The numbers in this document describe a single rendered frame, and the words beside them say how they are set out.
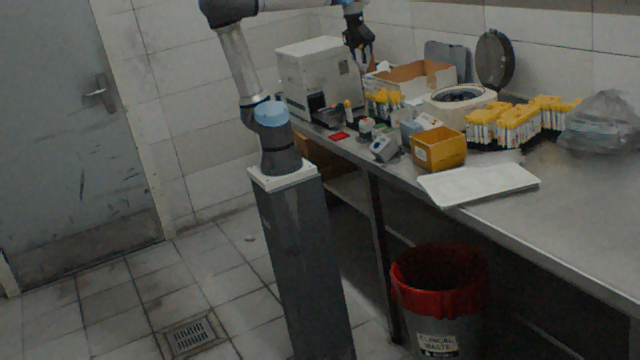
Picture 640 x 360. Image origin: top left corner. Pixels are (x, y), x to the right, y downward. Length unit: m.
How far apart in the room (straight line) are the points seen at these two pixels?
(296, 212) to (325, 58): 0.79
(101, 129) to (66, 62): 0.41
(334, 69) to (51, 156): 1.79
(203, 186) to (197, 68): 0.76
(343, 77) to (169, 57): 1.40
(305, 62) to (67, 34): 1.51
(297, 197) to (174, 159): 1.88
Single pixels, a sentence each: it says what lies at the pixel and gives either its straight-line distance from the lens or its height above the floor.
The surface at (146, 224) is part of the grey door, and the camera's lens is 3.92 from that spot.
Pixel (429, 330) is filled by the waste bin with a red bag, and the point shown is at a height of 0.26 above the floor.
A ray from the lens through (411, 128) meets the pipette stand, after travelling 2.11.
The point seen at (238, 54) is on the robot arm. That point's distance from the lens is 2.12.
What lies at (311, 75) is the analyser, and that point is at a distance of 2.61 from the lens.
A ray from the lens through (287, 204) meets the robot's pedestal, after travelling 2.09.
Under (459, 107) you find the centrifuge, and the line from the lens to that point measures 2.22.
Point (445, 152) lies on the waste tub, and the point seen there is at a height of 0.94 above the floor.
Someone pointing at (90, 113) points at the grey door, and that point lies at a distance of 3.69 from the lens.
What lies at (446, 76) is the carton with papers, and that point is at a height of 0.99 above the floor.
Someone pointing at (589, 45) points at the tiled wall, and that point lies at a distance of 2.19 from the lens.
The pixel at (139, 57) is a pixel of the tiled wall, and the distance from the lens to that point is 3.73.
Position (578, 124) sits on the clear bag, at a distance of 2.05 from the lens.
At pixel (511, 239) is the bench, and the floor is 0.87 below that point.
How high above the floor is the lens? 1.69
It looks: 23 degrees down
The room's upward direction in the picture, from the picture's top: 11 degrees counter-clockwise
